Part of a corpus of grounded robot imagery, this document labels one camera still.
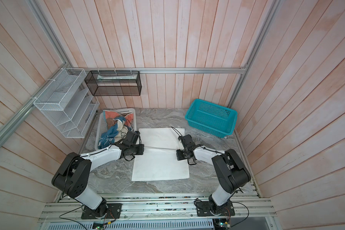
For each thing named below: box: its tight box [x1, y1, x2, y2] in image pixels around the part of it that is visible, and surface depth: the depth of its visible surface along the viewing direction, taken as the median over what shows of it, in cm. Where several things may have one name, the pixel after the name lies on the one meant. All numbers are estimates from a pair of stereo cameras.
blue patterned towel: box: [97, 115, 127, 150], surface depth 92 cm
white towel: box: [131, 127, 190, 182], surface depth 91 cm
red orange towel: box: [103, 110, 134, 127], surface depth 109 cm
